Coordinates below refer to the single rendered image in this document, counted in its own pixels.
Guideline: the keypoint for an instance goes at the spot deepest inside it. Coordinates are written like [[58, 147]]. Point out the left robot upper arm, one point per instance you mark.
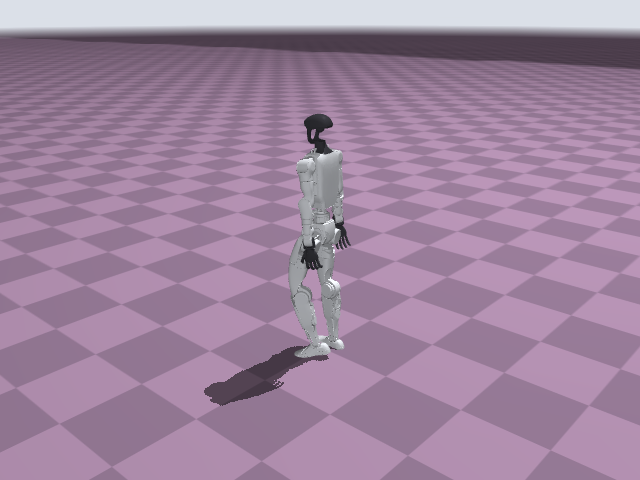
[[305, 169]]

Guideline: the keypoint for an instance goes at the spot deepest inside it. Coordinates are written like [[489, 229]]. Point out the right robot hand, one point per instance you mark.
[[343, 233]]

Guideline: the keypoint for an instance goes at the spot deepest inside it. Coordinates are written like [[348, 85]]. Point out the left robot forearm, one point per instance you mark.
[[307, 221]]

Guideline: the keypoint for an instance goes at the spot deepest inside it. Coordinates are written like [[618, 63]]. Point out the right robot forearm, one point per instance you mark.
[[337, 208]]

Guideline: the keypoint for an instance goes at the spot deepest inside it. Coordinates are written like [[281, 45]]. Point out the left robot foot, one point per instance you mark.
[[323, 349]]

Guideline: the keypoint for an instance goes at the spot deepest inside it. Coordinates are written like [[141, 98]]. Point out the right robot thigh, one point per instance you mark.
[[326, 255]]

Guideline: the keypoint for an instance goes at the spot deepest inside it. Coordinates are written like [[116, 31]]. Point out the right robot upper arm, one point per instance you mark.
[[340, 171]]

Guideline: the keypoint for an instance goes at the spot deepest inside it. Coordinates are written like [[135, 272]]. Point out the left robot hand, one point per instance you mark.
[[310, 256]]

